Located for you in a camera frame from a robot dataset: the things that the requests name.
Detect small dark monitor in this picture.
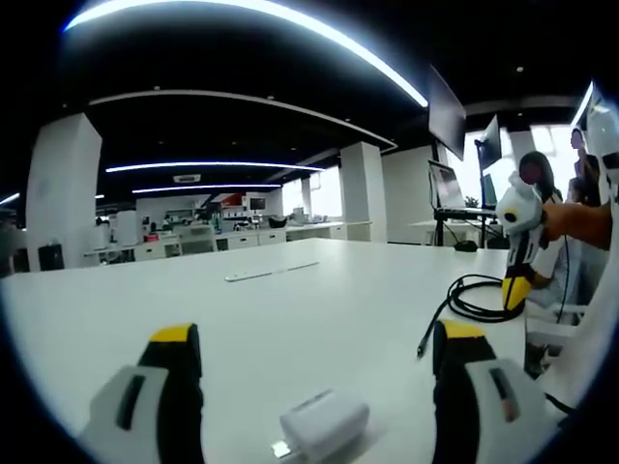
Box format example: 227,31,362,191
475,114,503,171

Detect white desk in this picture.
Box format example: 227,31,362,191
0,236,529,464

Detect long curved ceiling light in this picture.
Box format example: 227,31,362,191
64,0,430,108

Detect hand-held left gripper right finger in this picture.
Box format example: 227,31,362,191
431,317,557,464

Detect person's right hand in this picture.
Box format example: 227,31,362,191
540,202,581,250

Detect black equipment stand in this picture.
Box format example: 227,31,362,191
431,206,502,248

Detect white charger adapter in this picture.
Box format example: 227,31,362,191
270,387,371,460

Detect black bin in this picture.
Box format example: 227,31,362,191
37,243,66,273

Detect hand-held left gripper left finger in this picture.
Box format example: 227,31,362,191
76,322,207,464

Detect large dark monitor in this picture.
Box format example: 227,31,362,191
427,64,468,161

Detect white chair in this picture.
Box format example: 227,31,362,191
524,89,619,412

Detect flat white strip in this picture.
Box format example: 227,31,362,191
223,260,321,284

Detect straight ceiling light strip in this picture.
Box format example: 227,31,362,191
132,183,283,195
104,160,326,175

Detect white cabinet row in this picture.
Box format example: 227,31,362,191
82,219,374,268

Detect black Type-C cable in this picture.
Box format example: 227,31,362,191
416,273,529,360

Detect open laptop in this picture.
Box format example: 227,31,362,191
427,159,469,211

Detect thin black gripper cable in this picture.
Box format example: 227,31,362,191
554,235,582,324

